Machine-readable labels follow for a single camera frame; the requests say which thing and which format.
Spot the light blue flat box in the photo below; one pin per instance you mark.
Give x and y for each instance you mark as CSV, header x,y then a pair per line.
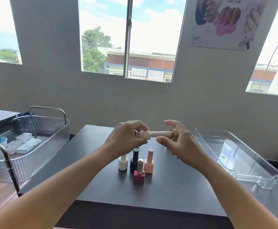
x,y
29,145

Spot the sliding glass window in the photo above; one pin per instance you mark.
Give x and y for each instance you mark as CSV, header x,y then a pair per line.
x,y
129,38

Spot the narrow glass window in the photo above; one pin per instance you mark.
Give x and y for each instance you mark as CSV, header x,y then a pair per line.
x,y
0,30

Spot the beige nail polish bottle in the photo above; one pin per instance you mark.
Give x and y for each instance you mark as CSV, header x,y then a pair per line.
x,y
153,134

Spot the person's right thumb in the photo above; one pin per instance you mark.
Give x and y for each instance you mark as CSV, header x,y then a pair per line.
x,y
165,141

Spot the person's left hand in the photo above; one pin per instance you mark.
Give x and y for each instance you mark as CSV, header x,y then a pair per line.
x,y
122,140

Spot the clear ribbed cart basket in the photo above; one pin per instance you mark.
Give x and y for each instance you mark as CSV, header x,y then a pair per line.
x,y
45,140

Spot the white nail polish bottle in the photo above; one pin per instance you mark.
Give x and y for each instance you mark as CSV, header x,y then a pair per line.
x,y
123,163

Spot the green tree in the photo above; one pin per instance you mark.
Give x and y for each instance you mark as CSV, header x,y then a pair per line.
x,y
92,51

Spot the pink nail polish bottle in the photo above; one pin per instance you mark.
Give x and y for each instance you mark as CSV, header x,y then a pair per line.
x,y
149,164

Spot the person's left forearm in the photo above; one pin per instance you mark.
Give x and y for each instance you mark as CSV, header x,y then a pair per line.
x,y
57,188

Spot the person's left thumb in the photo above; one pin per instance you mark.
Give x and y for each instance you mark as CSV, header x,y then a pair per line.
x,y
142,141

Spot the wide glass window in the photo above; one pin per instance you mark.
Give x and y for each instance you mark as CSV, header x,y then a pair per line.
x,y
272,45

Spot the person's right hand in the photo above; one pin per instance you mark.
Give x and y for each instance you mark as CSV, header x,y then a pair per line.
x,y
187,150

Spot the clear plastic tray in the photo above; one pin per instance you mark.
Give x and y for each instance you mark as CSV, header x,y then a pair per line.
x,y
234,157

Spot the clear box with pink contents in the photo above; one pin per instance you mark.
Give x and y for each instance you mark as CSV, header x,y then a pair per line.
x,y
13,146

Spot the red brick building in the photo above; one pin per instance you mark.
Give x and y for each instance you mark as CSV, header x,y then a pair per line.
x,y
150,65

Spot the black nail polish bottle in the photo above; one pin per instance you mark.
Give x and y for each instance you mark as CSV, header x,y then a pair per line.
x,y
134,162

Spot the red gold-capped nail polish bottle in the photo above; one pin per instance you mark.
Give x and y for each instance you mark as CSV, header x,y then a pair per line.
x,y
139,177

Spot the person's right forearm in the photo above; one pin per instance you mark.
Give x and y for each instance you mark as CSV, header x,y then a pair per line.
x,y
236,200

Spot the small clear plastic box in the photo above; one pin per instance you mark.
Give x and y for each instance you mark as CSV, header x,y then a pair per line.
x,y
26,137

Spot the nail art poster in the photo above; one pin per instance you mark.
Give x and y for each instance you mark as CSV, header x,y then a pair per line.
x,y
224,23

